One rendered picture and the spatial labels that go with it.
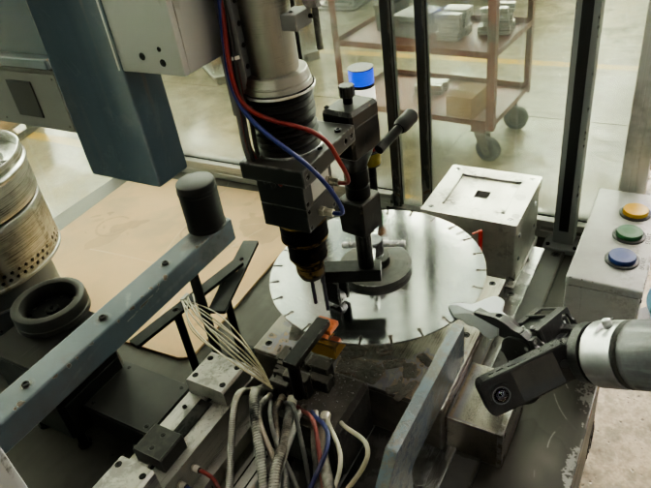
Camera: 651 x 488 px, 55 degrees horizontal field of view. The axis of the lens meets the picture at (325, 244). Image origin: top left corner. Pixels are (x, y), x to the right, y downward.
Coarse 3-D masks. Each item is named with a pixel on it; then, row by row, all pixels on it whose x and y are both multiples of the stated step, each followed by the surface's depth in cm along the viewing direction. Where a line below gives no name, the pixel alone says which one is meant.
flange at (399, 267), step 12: (348, 252) 99; (384, 252) 95; (396, 252) 97; (384, 264) 93; (396, 264) 94; (408, 264) 94; (384, 276) 92; (396, 276) 92; (408, 276) 93; (360, 288) 92; (372, 288) 91; (384, 288) 91
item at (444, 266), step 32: (384, 224) 106; (416, 224) 104; (448, 224) 103; (288, 256) 102; (416, 256) 97; (448, 256) 96; (480, 256) 95; (288, 288) 95; (320, 288) 94; (352, 288) 93; (416, 288) 91; (448, 288) 90; (480, 288) 89; (288, 320) 89; (352, 320) 87; (384, 320) 86; (416, 320) 85; (448, 320) 85
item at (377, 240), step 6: (372, 234) 94; (372, 240) 93; (378, 240) 92; (384, 240) 93; (390, 240) 93; (396, 240) 93; (402, 240) 92; (342, 246) 94; (348, 246) 94; (354, 246) 94; (372, 246) 92; (378, 246) 92; (384, 246) 93; (390, 246) 93; (396, 246) 93; (402, 246) 93; (378, 252) 93; (378, 258) 93
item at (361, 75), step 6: (354, 66) 110; (360, 66) 109; (366, 66) 109; (372, 66) 108; (348, 72) 109; (354, 72) 107; (360, 72) 107; (366, 72) 107; (372, 72) 109; (354, 78) 108; (360, 78) 108; (366, 78) 108; (372, 78) 109; (360, 84) 108; (366, 84) 109; (372, 84) 109
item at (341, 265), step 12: (360, 240) 83; (360, 252) 84; (372, 252) 84; (336, 264) 87; (348, 264) 87; (360, 264) 85; (372, 264) 85; (336, 276) 86; (348, 276) 86; (360, 276) 86; (372, 276) 86; (336, 288) 87; (348, 288) 89; (336, 300) 89
